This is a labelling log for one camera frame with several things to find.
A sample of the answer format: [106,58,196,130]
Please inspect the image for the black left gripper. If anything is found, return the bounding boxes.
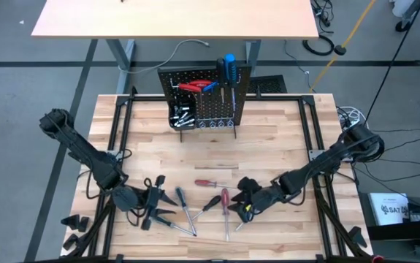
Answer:
[136,174,179,232]

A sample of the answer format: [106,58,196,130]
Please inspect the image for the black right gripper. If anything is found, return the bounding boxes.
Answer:
[227,176,269,224]

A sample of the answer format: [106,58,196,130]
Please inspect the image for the large red-handled flathead screwdriver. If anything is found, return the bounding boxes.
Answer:
[221,188,231,243]

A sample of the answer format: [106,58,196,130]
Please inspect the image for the black-handled Phillips screwdriver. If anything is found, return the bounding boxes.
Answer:
[189,195,223,221]

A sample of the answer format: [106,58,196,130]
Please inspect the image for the dark-tipped nut driver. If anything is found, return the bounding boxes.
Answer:
[152,214,198,237]

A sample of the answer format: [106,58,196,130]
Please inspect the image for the black metal pegboard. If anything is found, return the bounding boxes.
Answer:
[157,64,253,142]

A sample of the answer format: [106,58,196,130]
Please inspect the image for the black plastic pegboard bin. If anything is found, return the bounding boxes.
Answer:
[168,103,197,131]

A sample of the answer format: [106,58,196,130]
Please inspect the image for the black floor grate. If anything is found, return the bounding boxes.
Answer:
[249,75,289,95]

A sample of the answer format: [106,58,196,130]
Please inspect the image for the white power strip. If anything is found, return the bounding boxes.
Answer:
[336,105,370,134]

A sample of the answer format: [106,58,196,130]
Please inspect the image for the white printed booklet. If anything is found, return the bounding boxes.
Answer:
[367,192,411,226]

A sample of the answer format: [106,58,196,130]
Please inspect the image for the light wooden desk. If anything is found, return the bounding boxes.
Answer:
[30,0,321,95]

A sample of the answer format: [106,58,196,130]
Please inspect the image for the office chair base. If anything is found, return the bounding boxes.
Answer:
[390,0,420,34]

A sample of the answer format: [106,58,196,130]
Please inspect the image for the short chrome hook rail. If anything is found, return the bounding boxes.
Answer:
[196,117,237,129]

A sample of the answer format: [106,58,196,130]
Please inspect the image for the black plastic bracket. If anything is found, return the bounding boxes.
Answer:
[60,214,82,232]
[77,216,91,233]
[348,226,368,249]
[62,233,80,252]

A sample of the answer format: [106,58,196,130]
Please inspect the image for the black table frame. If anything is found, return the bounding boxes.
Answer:
[60,86,375,263]

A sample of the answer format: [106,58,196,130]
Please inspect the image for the black cable bundle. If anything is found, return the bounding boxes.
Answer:
[355,131,386,164]

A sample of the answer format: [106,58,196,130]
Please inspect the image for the grey floor cable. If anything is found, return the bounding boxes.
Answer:
[117,38,211,75]

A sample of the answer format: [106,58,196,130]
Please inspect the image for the black coiled cable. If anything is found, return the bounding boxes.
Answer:
[302,34,335,57]

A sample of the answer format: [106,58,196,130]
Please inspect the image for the black tangled floor cables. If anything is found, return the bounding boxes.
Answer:
[310,0,337,28]

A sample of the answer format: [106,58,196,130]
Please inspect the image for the yellow cord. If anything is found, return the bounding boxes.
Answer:
[308,0,378,93]

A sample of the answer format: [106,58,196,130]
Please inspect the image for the long black cable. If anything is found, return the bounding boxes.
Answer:
[362,0,420,127]

